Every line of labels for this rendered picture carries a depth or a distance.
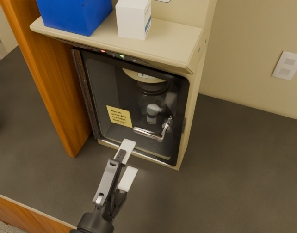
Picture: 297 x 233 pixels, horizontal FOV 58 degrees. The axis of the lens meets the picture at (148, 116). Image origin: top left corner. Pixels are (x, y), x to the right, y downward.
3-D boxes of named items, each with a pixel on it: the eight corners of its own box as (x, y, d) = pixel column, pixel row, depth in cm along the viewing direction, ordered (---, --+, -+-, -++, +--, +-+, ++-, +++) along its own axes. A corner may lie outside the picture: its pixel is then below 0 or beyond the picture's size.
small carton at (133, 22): (126, 22, 53) (123, -9, 48) (151, 25, 52) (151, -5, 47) (118, 36, 50) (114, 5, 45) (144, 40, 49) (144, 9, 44)
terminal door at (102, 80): (97, 137, 99) (74, 45, 68) (176, 166, 91) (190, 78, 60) (96, 138, 98) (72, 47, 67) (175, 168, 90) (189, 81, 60)
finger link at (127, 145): (112, 163, 61) (111, 162, 61) (124, 139, 65) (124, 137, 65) (124, 167, 61) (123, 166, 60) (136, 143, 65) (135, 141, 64)
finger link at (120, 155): (111, 168, 60) (109, 162, 57) (120, 150, 63) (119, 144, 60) (117, 171, 59) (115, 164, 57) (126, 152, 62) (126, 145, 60)
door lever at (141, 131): (139, 120, 79) (139, 114, 77) (170, 130, 76) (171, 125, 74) (132, 133, 75) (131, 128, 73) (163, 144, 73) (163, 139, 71)
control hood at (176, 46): (70, 37, 67) (59, -3, 59) (198, 68, 59) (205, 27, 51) (42, 65, 60) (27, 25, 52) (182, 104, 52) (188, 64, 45)
